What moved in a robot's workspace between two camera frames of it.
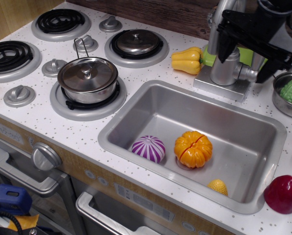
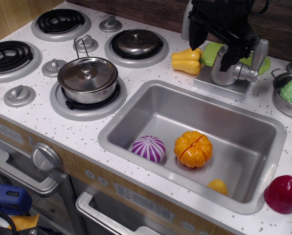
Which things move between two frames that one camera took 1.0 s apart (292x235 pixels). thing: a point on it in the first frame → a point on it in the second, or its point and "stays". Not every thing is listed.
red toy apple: x=283 y=193 stays
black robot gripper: x=257 y=32 → x=226 y=20
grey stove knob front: x=19 y=96 stays
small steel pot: x=287 y=107 stays
